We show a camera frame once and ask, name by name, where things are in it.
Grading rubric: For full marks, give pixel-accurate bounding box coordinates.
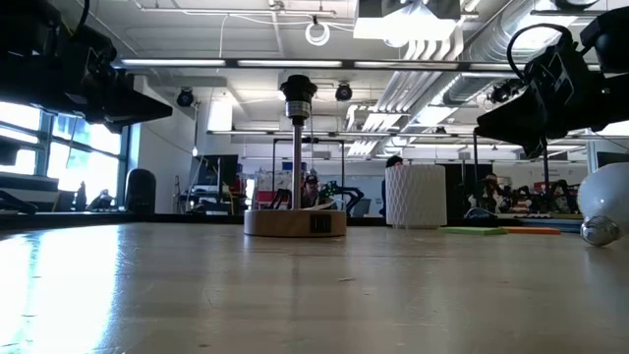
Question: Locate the black computer monitor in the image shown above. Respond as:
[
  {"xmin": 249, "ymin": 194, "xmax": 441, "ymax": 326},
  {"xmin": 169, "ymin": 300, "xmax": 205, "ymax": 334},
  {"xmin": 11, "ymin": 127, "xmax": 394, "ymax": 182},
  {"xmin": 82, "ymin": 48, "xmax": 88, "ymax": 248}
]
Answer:
[
  {"xmin": 193, "ymin": 153, "xmax": 241, "ymax": 189},
  {"xmin": 596, "ymin": 149, "xmax": 629, "ymax": 171}
]

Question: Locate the black aluminium table frame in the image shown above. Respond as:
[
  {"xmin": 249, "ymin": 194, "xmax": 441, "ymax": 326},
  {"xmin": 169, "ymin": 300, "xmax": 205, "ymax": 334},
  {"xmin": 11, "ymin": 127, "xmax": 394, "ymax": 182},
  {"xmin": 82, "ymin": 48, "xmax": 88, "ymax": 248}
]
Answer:
[{"xmin": 0, "ymin": 209, "xmax": 591, "ymax": 237}]

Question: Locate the white lamp cable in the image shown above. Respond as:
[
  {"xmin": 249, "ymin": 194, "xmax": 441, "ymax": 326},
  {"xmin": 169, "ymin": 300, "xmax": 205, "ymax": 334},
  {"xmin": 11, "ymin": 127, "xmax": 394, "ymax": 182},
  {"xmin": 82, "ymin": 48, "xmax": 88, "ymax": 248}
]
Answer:
[{"xmin": 312, "ymin": 196, "xmax": 346, "ymax": 212}]

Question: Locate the white cable coil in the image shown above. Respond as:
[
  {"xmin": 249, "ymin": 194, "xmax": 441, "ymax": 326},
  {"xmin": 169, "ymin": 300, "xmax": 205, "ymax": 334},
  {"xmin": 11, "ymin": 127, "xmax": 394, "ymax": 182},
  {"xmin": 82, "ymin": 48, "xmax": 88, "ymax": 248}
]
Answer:
[{"xmin": 304, "ymin": 19, "xmax": 332, "ymax": 48}]

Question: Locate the white lightbulb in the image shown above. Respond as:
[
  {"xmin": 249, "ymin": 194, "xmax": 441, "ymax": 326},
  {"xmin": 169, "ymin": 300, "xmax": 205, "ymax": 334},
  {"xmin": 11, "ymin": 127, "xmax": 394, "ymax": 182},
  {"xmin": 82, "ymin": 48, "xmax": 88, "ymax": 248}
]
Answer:
[{"xmin": 576, "ymin": 161, "xmax": 629, "ymax": 249}]

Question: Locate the green sticky note pad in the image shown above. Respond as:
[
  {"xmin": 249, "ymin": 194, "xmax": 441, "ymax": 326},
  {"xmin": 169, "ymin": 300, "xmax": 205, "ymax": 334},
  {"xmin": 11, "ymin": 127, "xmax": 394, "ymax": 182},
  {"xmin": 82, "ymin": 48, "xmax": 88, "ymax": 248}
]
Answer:
[{"xmin": 437, "ymin": 225, "xmax": 510, "ymax": 237}]

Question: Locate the white textured cup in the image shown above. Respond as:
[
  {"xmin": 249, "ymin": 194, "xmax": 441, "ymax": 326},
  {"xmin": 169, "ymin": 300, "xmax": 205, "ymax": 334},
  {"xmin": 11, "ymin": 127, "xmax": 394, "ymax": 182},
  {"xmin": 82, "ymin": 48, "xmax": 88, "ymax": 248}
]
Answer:
[{"xmin": 384, "ymin": 163, "xmax": 448, "ymax": 230}]

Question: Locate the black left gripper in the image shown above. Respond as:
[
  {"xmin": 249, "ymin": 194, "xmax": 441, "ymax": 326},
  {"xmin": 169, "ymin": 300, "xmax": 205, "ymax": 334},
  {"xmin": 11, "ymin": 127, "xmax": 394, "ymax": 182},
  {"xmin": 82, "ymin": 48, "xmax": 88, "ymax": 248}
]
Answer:
[{"xmin": 0, "ymin": 28, "xmax": 174, "ymax": 136}]

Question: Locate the person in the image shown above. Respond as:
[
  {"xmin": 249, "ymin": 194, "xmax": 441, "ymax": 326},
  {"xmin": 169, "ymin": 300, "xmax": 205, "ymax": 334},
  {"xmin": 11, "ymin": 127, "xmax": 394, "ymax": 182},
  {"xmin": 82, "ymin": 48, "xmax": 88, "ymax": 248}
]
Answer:
[
  {"xmin": 379, "ymin": 153, "xmax": 405, "ymax": 217},
  {"xmin": 477, "ymin": 171, "xmax": 505, "ymax": 213},
  {"xmin": 298, "ymin": 173, "xmax": 323, "ymax": 209}
]

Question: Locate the black rounded bin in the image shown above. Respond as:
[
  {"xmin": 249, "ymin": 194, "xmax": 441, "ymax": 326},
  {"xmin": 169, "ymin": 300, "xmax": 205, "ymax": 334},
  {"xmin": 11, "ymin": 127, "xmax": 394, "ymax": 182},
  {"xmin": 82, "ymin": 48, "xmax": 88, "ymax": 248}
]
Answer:
[{"xmin": 124, "ymin": 167, "xmax": 158, "ymax": 214}]

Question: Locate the lamp with wooden base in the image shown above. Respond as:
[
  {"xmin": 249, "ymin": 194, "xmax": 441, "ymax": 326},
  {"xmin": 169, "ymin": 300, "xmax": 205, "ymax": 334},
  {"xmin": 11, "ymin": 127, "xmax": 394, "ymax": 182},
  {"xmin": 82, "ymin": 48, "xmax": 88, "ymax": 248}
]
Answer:
[{"xmin": 243, "ymin": 73, "xmax": 348, "ymax": 239}]

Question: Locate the silver ventilation duct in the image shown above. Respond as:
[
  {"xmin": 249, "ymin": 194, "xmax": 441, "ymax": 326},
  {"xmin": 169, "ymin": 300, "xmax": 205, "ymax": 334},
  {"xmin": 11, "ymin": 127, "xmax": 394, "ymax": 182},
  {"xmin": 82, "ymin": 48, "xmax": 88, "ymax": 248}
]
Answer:
[{"xmin": 382, "ymin": 0, "xmax": 581, "ymax": 114}]

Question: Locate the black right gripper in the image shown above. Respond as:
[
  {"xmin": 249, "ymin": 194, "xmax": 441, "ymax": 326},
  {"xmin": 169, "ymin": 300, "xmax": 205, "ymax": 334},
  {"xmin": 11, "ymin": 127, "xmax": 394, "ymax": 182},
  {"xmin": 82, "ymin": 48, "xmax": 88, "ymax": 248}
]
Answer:
[{"xmin": 474, "ymin": 37, "xmax": 629, "ymax": 159}]

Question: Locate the black background rig frame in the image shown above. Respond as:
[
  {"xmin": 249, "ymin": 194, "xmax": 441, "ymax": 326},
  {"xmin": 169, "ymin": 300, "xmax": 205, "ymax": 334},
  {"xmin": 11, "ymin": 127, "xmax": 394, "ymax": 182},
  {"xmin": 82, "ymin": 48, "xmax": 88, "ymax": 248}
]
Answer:
[{"xmin": 471, "ymin": 127, "xmax": 581, "ymax": 215}]

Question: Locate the orange sticky note pad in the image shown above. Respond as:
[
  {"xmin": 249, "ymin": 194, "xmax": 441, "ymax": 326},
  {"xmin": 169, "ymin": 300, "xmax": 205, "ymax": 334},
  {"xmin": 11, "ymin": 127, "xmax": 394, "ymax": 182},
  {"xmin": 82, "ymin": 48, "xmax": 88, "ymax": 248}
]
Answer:
[{"xmin": 501, "ymin": 225, "xmax": 563, "ymax": 236}]

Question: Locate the black overhead rig beam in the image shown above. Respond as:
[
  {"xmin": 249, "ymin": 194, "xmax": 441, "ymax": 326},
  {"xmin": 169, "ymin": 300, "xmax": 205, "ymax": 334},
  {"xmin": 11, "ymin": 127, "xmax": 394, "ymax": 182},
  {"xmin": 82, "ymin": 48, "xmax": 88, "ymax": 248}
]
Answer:
[{"xmin": 110, "ymin": 57, "xmax": 537, "ymax": 74}]

